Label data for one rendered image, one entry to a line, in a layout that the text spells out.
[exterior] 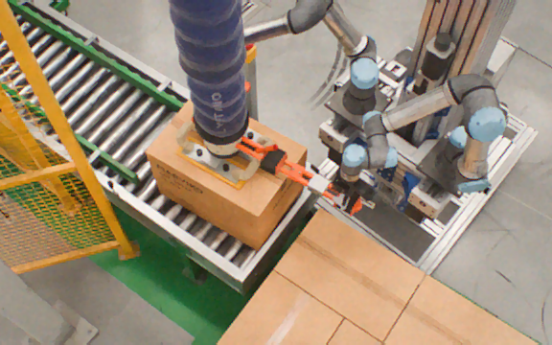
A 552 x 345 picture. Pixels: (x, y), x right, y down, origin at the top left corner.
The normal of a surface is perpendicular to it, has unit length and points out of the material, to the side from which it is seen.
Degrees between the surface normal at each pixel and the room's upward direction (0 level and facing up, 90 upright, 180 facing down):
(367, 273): 0
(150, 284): 0
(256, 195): 0
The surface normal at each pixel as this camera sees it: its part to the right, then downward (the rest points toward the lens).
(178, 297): 0.00, -0.48
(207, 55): 0.04, 0.72
